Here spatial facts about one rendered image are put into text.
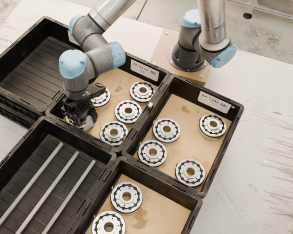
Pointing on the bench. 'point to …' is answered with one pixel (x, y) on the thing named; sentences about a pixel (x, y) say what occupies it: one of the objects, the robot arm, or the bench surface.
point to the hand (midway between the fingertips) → (86, 121)
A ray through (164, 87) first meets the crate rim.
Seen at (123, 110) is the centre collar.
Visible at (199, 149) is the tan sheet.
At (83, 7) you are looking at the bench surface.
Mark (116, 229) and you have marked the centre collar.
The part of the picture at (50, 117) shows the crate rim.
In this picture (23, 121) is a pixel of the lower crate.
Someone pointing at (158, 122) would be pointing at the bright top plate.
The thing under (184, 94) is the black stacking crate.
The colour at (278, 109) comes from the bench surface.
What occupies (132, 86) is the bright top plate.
